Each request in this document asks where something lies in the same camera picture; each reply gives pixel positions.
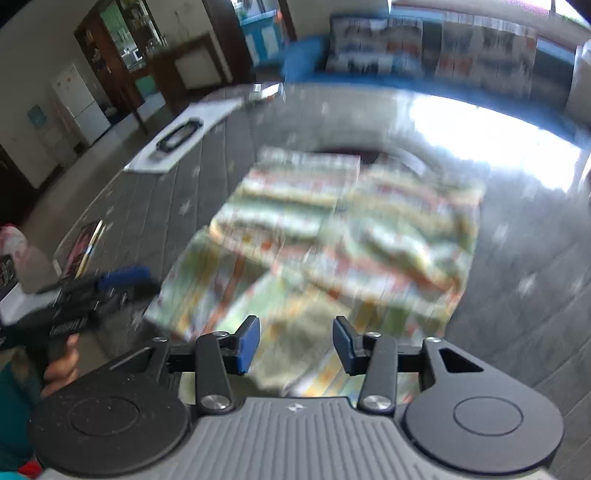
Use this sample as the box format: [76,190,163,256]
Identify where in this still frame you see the blue storage box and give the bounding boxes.
[239,10,286,66]

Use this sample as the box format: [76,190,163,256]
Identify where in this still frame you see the blue sofa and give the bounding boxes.
[255,13,591,155]

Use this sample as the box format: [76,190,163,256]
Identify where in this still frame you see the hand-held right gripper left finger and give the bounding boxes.
[109,316,262,413]

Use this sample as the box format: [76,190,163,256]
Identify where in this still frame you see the dark wooden sideboard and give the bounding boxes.
[148,30,232,99]

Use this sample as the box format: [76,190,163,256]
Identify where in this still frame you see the patterned sofa cushion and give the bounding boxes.
[324,16,424,77]
[434,19,539,99]

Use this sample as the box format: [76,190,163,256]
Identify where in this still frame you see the white refrigerator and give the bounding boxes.
[50,64,112,149]

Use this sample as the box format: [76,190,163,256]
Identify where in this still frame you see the black oval case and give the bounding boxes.
[155,117,205,154]

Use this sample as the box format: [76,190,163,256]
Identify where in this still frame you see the dark magazine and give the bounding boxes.
[63,220,105,278]

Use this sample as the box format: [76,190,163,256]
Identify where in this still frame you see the pink white cloth bundle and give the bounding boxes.
[0,223,29,292]

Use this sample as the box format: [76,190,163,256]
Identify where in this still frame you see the person's left forearm teal sleeve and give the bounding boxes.
[0,360,47,468]

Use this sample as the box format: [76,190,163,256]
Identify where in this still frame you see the person's left hand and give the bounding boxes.
[41,334,81,398]

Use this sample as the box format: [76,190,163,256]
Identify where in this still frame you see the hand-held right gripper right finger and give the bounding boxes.
[332,316,485,414]

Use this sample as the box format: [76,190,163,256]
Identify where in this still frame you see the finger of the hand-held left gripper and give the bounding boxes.
[97,281,161,309]
[95,266,152,288]

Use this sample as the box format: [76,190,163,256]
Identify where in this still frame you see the colourful striped garment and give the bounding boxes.
[144,147,486,398]

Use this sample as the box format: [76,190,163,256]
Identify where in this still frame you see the small silver box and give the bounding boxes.
[248,82,282,105]

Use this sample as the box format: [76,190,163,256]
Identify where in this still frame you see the dark wooden cabinet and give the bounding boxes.
[74,0,163,136]

